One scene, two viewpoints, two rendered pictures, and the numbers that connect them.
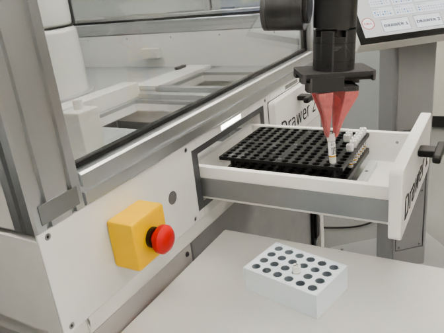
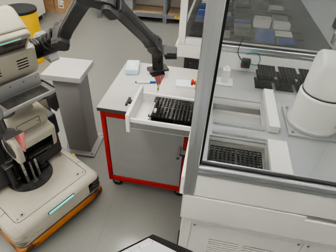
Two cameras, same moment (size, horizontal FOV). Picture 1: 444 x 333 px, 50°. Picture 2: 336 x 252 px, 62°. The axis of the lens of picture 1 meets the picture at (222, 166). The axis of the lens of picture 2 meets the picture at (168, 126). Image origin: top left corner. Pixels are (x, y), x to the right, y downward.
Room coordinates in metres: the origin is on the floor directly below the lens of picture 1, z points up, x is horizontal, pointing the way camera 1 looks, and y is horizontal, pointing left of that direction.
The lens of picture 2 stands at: (1.89, -0.61, 1.75)
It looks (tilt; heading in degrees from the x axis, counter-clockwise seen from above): 40 degrees down; 157
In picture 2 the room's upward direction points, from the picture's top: 3 degrees clockwise
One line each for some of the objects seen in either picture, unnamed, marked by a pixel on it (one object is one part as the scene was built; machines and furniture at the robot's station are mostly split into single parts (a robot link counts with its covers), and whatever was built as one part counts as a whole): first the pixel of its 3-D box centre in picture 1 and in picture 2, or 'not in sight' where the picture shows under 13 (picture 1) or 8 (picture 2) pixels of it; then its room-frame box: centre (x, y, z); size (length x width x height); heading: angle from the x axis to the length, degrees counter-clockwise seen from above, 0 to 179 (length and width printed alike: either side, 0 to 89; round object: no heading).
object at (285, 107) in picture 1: (296, 109); (187, 159); (1.15, -0.20, 0.87); 0.29 x 0.02 x 0.11; 149
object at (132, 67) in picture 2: not in sight; (132, 67); (0.11, -0.16, 0.78); 0.15 x 0.10 x 0.04; 159
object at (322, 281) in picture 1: (295, 277); not in sight; (0.59, -0.09, 0.78); 0.12 x 0.08 x 0.04; 46
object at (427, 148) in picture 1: (431, 151); (130, 101); (0.70, -0.33, 0.91); 0.07 x 0.04 x 0.01; 149
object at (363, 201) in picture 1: (291, 162); (174, 114); (0.82, -0.13, 0.86); 0.40 x 0.26 x 0.06; 59
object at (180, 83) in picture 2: not in sight; (185, 84); (0.42, 0.12, 0.77); 0.13 x 0.09 x 0.02; 64
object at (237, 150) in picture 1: (296, 160); (172, 113); (0.82, -0.14, 0.87); 0.22 x 0.18 x 0.06; 59
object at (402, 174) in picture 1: (411, 168); (135, 107); (0.72, -0.31, 0.87); 0.29 x 0.02 x 0.11; 149
